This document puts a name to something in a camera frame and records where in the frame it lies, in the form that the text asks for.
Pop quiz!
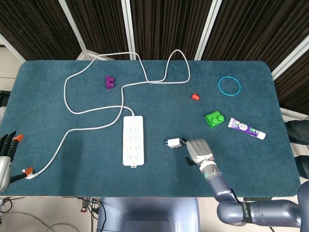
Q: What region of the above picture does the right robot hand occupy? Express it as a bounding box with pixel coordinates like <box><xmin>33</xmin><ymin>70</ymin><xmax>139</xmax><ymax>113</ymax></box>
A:
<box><xmin>180</xmin><ymin>138</ymin><xmax>215</xmax><ymax>167</ymax></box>

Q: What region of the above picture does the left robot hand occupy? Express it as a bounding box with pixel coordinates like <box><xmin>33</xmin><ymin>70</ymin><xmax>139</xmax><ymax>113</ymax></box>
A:
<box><xmin>0</xmin><ymin>131</ymin><xmax>37</xmax><ymax>193</ymax></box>

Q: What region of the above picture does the white plug adapter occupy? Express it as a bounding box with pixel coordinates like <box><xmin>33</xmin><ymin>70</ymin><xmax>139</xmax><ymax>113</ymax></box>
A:
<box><xmin>165</xmin><ymin>138</ymin><xmax>182</xmax><ymax>149</ymax></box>

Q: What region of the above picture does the white power strip cable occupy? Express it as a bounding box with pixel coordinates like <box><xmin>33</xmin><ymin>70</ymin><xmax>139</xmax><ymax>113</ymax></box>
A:
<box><xmin>23</xmin><ymin>49</ymin><xmax>191</xmax><ymax>180</ymax></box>

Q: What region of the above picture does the white power strip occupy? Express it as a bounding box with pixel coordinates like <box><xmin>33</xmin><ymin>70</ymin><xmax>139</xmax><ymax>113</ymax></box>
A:
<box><xmin>122</xmin><ymin>116</ymin><xmax>146</xmax><ymax>169</ymax></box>

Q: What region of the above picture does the green toy block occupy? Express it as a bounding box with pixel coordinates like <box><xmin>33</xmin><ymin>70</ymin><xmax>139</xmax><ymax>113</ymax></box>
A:
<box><xmin>204</xmin><ymin>110</ymin><xmax>225</xmax><ymax>129</ymax></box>

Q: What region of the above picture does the teal table cloth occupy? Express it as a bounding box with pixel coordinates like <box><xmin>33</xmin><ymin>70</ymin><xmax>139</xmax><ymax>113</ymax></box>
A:
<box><xmin>4</xmin><ymin>59</ymin><xmax>302</xmax><ymax>198</ymax></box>

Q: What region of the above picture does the purple white toothpaste tube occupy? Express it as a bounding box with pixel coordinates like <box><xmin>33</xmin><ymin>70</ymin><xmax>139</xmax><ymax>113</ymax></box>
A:
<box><xmin>227</xmin><ymin>117</ymin><xmax>267</xmax><ymax>141</ymax></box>

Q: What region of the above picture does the cyan rubber band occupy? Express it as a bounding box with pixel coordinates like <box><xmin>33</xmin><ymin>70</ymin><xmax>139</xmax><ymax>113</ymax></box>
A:
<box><xmin>218</xmin><ymin>76</ymin><xmax>241</xmax><ymax>97</ymax></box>

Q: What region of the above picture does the black floor device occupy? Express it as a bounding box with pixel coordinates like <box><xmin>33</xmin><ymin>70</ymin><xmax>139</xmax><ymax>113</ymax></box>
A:
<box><xmin>0</xmin><ymin>89</ymin><xmax>12</xmax><ymax>107</ymax></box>

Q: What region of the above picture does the blue-grey robot torso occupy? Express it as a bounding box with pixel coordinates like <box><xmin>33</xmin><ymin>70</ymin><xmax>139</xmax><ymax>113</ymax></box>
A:
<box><xmin>96</xmin><ymin>197</ymin><xmax>201</xmax><ymax>232</ymax></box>

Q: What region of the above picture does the purple toy block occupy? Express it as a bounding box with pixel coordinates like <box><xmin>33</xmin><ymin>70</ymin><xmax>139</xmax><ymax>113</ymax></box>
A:
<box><xmin>104</xmin><ymin>75</ymin><xmax>117</xmax><ymax>90</ymax></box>

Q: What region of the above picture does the dark ribbed partition panel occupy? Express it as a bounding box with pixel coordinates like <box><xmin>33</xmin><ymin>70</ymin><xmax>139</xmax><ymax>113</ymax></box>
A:
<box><xmin>0</xmin><ymin>0</ymin><xmax>82</xmax><ymax>61</ymax></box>
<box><xmin>130</xmin><ymin>0</ymin><xmax>214</xmax><ymax>60</ymax></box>
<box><xmin>274</xmin><ymin>52</ymin><xmax>309</xmax><ymax>111</ymax></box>
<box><xmin>65</xmin><ymin>0</ymin><xmax>131</xmax><ymax>60</ymax></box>
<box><xmin>201</xmin><ymin>0</ymin><xmax>309</xmax><ymax>72</ymax></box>

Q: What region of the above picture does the black velcro strap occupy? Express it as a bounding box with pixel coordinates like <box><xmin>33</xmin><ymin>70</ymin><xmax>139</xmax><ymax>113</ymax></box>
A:
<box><xmin>241</xmin><ymin>202</ymin><xmax>254</xmax><ymax>224</ymax></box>

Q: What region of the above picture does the white partition post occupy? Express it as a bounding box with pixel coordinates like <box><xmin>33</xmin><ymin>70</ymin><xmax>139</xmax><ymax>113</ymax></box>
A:
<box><xmin>0</xmin><ymin>33</ymin><xmax>27</xmax><ymax>62</ymax></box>
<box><xmin>58</xmin><ymin>0</ymin><xmax>116</xmax><ymax>61</ymax></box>
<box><xmin>270</xmin><ymin>38</ymin><xmax>309</xmax><ymax>79</ymax></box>
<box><xmin>121</xmin><ymin>0</ymin><xmax>136</xmax><ymax>60</ymax></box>
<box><xmin>194</xmin><ymin>0</ymin><xmax>222</xmax><ymax>60</ymax></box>

